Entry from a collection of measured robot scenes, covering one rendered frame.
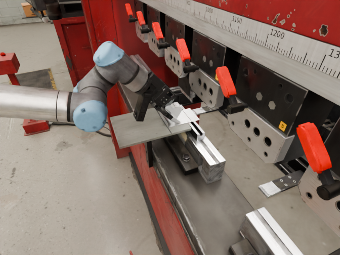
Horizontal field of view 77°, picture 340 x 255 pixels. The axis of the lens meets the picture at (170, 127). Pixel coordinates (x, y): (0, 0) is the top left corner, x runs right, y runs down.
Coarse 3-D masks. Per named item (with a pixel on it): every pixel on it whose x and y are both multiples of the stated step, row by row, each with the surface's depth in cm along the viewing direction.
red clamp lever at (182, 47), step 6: (180, 42) 56; (180, 48) 56; (186, 48) 56; (180, 54) 56; (186, 54) 56; (186, 60) 56; (186, 66) 55; (192, 66) 55; (198, 66) 56; (186, 72) 55
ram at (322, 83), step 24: (144, 0) 86; (192, 0) 53; (216, 0) 44; (240, 0) 38; (264, 0) 33; (288, 0) 29; (312, 0) 26; (336, 0) 24; (192, 24) 55; (288, 24) 30; (312, 24) 27; (336, 24) 25; (240, 48) 40; (264, 48) 35; (288, 72) 32; (312, 72) 29; (336, 96) 26
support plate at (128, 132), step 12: (120, 120) 81; (132, 120) 81; (144, 120) 81; (156, 120) 81; (120, 132) 76; (132, 132) 76; (144, 132) 76; (156, 132) 76; (168, 132) 76; (180, 132) 77; (120, 144) 71; (132, 144) 71
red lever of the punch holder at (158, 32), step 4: (152, 24) 71; (156, 24) 71; (156, 28) 70; (160, 28) 71; (156, 32) 70; (160, 32) 70; (156, 36) 70; (160, 36) 70; (160, 40) 70; (160, 44) 69; (164, 44) 70; (168, 44) 71; (160, 48) 70; (164, 48) 70
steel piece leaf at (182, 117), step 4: (160, 112) 82; (164, 116) 83; (180, 116) 83; (184, 116) 83; (164, 120) 79; (168, 120) 81; (180, 120) 81; (184, 120) 81; (188, 120) 81; (168, 124) 79; (172, 124) 79; (176, 124) 79; (180, 124) 79
